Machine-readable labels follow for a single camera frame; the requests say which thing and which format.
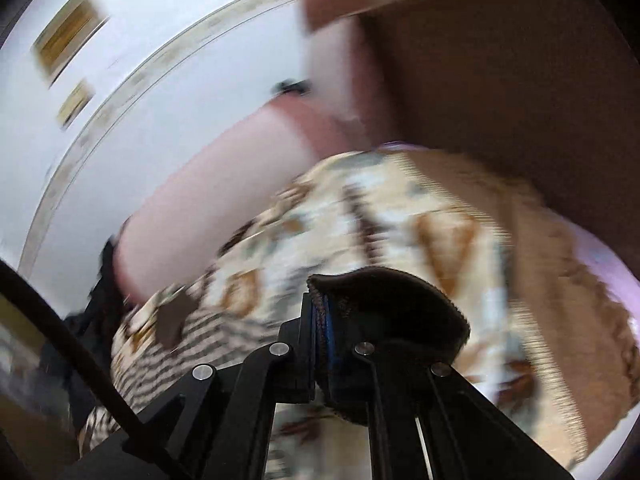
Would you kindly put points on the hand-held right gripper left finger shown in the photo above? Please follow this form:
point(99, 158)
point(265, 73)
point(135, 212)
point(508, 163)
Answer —
point(309, 330)

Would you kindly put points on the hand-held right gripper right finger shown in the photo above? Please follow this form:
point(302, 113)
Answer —
point(331, 355)

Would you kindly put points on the beige black checkered shirt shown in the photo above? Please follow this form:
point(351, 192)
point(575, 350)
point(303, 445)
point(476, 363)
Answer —
point(210, 345)

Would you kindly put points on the leaf print blanket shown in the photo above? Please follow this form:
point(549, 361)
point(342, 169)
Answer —
point(400, 210)

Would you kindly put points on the black cloth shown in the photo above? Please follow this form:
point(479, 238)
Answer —
point(100, 305)

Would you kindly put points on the small black object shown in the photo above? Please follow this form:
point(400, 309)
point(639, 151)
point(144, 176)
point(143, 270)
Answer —
point(290, 87)

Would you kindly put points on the pink and brown sofa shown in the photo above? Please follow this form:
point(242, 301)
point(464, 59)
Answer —
point(500, 85)

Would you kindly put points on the small framed wall picture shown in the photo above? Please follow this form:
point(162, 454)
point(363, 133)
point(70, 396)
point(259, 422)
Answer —
point(75, 102)

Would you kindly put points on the large framed wall picture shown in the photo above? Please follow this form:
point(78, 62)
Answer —
point(67, 35)

